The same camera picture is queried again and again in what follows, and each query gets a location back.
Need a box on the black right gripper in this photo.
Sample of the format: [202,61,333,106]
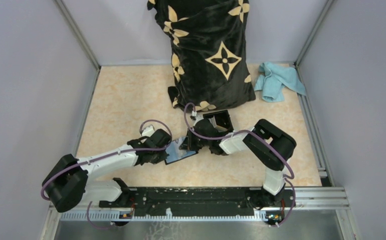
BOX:
[180,128,211,152]

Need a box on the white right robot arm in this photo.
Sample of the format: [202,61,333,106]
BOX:
[181,118,297,206]

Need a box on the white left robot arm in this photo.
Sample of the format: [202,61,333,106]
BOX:
[41,125,172,213]

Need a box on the stack of cards in box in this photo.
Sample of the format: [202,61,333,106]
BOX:
[211,116,228,132]

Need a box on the black plastic card box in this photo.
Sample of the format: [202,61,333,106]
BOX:
[203,110,234,133]

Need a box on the black floral plush blanket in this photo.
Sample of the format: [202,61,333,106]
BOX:
[147,0,256,111]

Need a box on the light blue cloth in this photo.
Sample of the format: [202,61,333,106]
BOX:
[254,62,306,103]

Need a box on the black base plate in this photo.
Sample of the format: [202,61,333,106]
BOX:
[99,187,294,217]

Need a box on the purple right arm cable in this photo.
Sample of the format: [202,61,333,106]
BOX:
[183,102,295,228]

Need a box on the aluminium frame rail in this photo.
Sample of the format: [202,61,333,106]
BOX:
[58,187,349,224]

